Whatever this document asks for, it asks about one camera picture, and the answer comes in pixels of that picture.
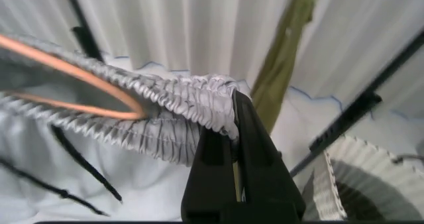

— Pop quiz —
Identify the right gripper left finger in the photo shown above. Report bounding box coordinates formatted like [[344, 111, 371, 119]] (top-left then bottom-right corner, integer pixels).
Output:
[[181, 127, 240, 222]]

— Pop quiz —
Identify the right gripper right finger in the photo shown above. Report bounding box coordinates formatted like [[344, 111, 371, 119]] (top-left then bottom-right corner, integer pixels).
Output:
[[231, 89, 307, 222]]

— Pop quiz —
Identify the pale grey garment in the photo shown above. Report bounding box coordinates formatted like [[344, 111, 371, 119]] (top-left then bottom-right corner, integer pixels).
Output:
[[0, 33, 242, 222]]

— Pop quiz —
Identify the green printed shirt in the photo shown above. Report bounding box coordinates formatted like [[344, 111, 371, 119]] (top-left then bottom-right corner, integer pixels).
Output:
[[250, 0, 323, 135]]

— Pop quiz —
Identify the pink clothes hanger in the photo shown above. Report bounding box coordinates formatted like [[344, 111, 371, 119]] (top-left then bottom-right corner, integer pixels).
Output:
[[0, 34, 149, 121]]

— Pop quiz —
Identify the white laundry basket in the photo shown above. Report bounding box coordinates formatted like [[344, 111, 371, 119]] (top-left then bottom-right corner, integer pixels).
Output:
[[300, 134, 424, 222]]

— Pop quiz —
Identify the black clothes rack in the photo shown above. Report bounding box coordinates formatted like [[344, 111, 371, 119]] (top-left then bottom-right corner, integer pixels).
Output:
[[61, 0, 424, 178]]

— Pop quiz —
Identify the white curtain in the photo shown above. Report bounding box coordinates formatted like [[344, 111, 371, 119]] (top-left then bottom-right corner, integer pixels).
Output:
[[0, 0, 424, 119]]

